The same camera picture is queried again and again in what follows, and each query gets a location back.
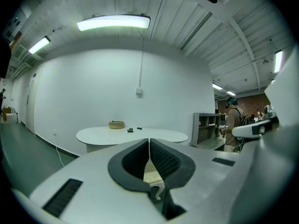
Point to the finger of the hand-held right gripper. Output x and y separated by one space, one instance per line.
287 97
243 132

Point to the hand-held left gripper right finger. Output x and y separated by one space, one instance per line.
205 178

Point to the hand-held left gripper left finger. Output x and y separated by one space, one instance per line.
93 183

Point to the white curved table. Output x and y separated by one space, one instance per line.
105 136

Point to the beige upholstered stool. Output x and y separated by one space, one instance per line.
151 174

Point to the white ceiling tube light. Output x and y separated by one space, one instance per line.
38 45
217 86
278 62
230 93

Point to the grey shelf cabinet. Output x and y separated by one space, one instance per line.
205 134

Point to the round wooden basket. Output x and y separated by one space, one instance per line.
116 125

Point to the grey door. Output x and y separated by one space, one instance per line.
30 111

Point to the cardboard box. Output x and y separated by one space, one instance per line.
5 115

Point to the large ceiling light panel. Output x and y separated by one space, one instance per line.
112 22

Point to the white wall junction box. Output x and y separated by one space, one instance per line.
139 90

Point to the white wall conduit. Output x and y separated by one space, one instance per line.
141 62

